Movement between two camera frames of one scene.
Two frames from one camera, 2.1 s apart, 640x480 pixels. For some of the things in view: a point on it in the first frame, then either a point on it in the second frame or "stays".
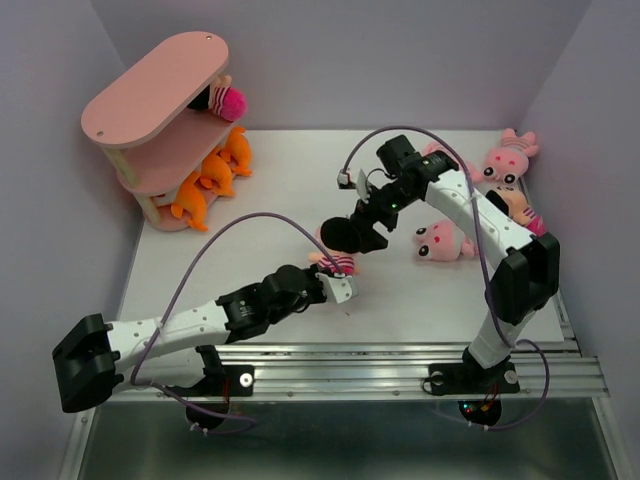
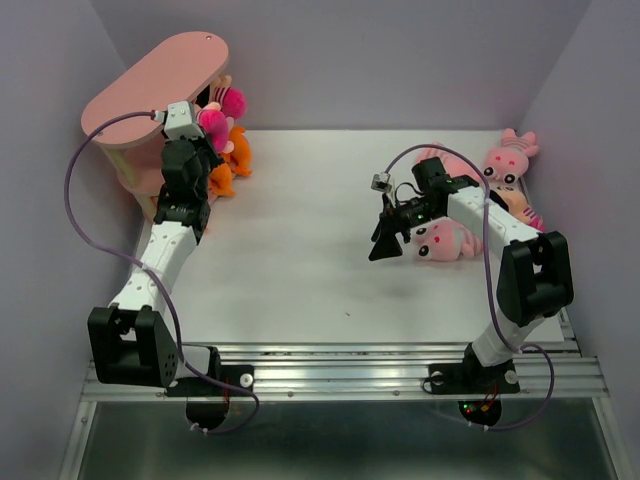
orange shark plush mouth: x=239 y=148 stays
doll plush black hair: x=339 y=233 → x=216 y=126
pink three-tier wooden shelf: x=145 y=125 stays
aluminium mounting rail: x=556 y=370 stays
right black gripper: x=364 y=216 → x=387 y=244
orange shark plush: x=217 y=168 stays
